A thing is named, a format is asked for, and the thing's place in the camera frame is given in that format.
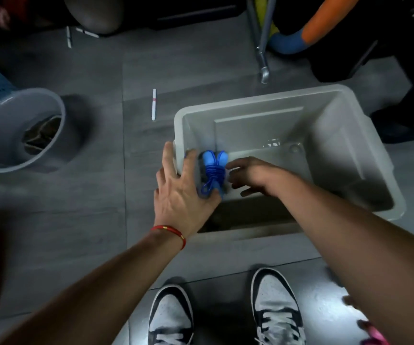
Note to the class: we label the grey plastic storage bin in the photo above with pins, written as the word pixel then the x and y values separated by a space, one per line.
pixel 336 140

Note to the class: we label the person's right shoe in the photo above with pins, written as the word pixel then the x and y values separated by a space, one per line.
pixel 275 305

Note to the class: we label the person's shoe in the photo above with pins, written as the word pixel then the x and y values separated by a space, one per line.
pixel 171 316
pixel 275 305

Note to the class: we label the brown ball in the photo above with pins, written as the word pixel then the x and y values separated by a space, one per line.
pixel 93 12

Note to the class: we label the multicoloured hula hoop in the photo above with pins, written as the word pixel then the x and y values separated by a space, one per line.
pixel 315 28

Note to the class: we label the person's left hand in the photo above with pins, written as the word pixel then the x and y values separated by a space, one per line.
pixel 182 204

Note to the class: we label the person's right hand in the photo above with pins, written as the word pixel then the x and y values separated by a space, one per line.
pixel 261 176

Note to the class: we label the white marker pen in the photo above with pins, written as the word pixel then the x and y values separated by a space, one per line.
pixel 87 32
pixel 69 36
pixel 153 104

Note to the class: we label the black weight machine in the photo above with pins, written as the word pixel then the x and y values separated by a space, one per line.
pixel 401 104

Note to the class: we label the grey plastic basin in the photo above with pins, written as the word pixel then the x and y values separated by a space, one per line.
pixel 5 140

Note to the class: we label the person's left shoe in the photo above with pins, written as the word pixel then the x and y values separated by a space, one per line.
pixel 171 316

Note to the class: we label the person's left forearm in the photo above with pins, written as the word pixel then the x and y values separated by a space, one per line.
pixel 95 298

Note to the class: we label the person's right forearm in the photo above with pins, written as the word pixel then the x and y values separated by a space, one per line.
pixel 372 258

